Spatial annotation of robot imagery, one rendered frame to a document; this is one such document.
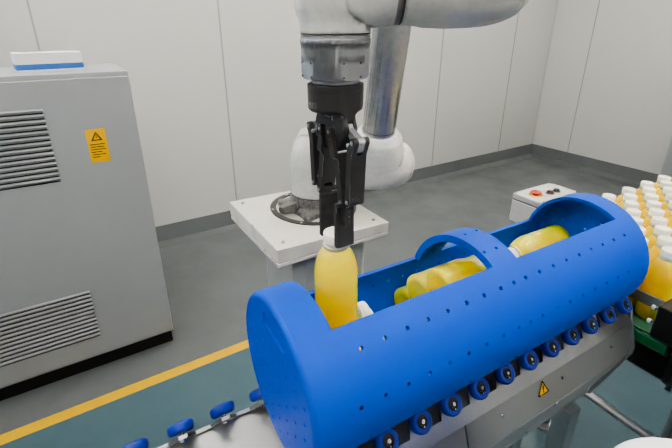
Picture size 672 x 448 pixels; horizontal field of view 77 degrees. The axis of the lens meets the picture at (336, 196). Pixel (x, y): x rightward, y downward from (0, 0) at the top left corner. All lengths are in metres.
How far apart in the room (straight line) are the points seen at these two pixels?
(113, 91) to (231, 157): 1.72
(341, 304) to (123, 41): 2.87
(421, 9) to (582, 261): 0.64
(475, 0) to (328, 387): 0.52
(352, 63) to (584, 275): 0.67
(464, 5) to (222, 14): 3.01
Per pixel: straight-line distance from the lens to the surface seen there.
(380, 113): 1.23
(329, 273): 0.65
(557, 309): 0.94
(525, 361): 1.03
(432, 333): 0.71
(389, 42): 1.15
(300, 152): 1.31
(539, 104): 6.24
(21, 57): 2.19
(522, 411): 1.08
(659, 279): 1.36
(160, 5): 3.37
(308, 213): 1.34
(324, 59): 0.53
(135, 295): 2.39
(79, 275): 2.30
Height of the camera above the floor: 1.62
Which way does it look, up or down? 22 degrees down
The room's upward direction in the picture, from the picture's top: straight up
